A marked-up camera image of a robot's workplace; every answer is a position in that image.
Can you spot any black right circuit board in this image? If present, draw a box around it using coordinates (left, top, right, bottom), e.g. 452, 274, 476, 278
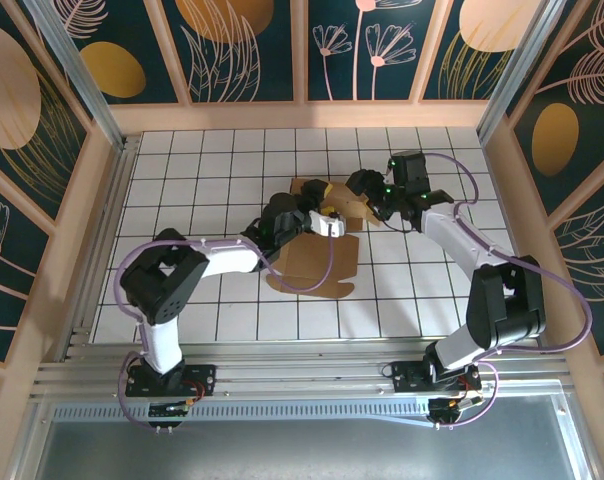
428, 394, 483, 427

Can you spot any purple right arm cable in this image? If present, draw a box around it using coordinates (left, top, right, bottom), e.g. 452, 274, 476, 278
381, 152, 594, 431

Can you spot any black circuit board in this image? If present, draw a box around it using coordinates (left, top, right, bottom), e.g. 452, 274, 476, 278
148, 399, 191, 432
428, 394, 483, 427

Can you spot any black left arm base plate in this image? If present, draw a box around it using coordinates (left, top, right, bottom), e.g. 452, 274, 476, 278
125, 363, 218, 399

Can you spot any aluminium corner post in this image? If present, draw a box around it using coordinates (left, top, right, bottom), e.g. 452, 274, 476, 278
475, 0, 581, 146
24, 0, 133, 151

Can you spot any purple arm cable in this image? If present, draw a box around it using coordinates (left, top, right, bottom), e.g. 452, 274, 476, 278
381, 152, 594, 431
112, 232, 336, 434

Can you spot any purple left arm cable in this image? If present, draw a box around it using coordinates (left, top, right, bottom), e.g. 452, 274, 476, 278
112, 232, 336, 434

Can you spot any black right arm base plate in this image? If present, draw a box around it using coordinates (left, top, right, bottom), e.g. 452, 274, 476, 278
391, 359, 482, 394

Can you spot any perforated metal cable duct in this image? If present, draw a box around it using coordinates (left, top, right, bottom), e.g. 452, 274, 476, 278
49, 402, 433, 426

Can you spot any black left circuit board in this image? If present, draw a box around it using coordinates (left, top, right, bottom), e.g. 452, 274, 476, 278
148, 399, 191, 432

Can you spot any aluminium side rail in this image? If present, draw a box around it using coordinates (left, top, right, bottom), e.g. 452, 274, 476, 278
61, 134, 141, 361

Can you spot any brown cardboard paper box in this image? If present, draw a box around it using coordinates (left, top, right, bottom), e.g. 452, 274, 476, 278
264, 177, 383, 300

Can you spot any aluminium rail frame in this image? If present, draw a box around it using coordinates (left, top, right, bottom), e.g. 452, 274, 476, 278
31, 337, 573, 401

